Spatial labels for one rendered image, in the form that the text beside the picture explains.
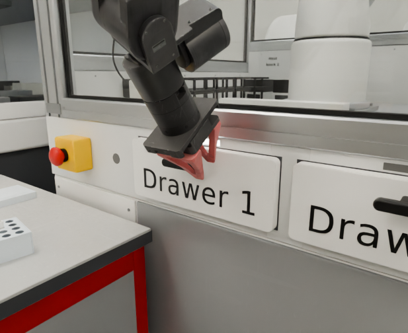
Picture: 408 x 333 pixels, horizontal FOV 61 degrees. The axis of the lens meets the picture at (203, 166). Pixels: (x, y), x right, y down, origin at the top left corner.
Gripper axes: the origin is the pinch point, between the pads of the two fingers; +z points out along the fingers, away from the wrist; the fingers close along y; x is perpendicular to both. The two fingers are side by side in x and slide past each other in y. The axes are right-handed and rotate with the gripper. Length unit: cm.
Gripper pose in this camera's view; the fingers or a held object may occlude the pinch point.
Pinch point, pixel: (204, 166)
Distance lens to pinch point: 52.6
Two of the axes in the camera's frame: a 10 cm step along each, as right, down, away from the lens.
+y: 4.9, -7.3, 4.7
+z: 3.4, 6.6, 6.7
